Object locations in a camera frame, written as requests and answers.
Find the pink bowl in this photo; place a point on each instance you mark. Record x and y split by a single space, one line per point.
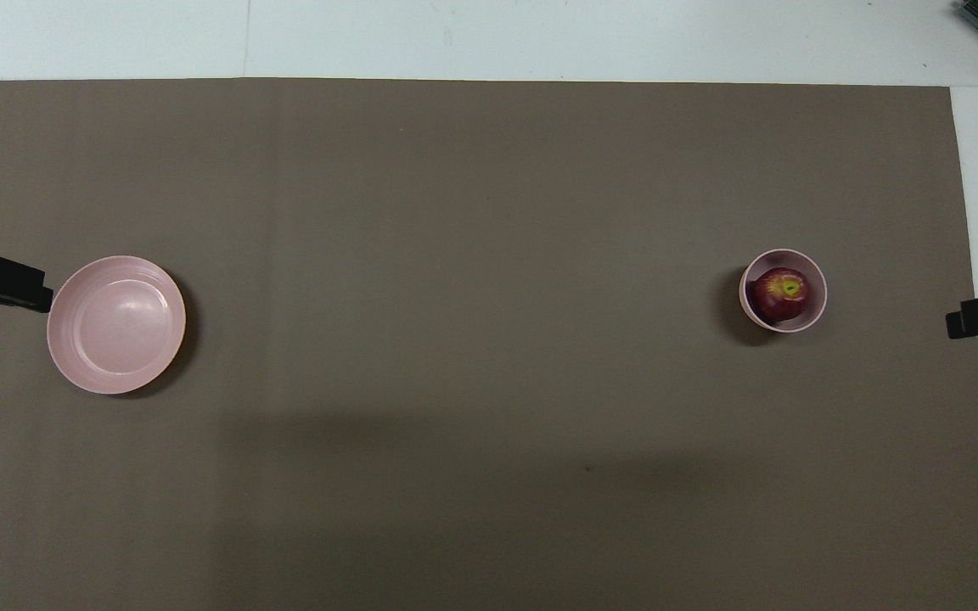
818 280

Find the brown paper table mat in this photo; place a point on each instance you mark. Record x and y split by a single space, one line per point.
489 339

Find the pink plate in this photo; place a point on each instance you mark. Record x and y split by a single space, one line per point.
115 327

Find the red apple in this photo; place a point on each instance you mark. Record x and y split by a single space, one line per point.
773 301

